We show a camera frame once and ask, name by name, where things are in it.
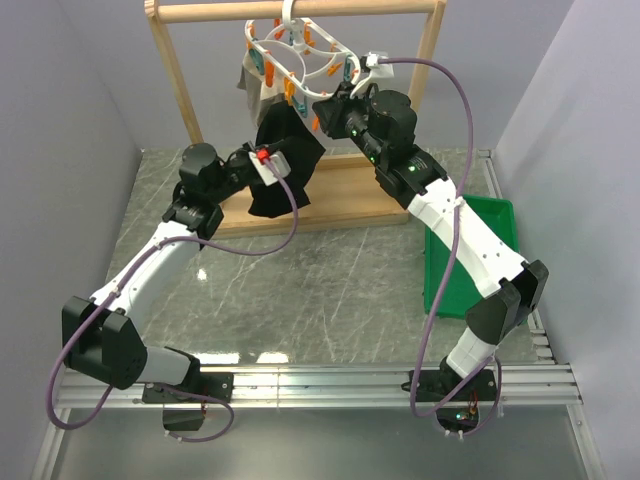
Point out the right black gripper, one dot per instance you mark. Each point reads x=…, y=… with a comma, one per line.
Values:
x=327, y=110

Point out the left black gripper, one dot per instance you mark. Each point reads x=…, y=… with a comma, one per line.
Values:
x=247, y=147

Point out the white plastic clip hanger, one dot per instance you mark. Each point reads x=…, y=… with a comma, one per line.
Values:
x=300, y=49

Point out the black underwear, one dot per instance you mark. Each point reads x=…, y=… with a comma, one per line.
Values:
x=283, y=127

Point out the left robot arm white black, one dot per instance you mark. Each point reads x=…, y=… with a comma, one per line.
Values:
x=101, y=334

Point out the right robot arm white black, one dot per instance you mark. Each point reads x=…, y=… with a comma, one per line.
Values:
x=382, y=126

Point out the grey underwear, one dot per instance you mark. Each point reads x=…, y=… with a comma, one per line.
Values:
x=260, y=96

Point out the teal clothes peg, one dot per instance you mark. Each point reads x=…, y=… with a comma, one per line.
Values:
x=300, y=107

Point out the wooden hanging rack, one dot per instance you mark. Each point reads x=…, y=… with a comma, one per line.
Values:
x=343, y=189

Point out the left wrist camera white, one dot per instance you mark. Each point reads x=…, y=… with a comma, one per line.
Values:
x=269, y=166

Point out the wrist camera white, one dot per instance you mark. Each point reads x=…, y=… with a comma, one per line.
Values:
x=269, y=166
x=370, y=69

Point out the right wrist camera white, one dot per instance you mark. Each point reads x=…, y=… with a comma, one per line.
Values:
x=370, y=69

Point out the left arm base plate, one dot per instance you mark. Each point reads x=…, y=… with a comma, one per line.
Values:
x=211, y=385

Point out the aluminium mounting rail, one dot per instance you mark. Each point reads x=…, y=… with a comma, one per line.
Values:
x=379, y=386

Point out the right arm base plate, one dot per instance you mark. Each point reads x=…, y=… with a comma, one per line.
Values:
x=434, y=385

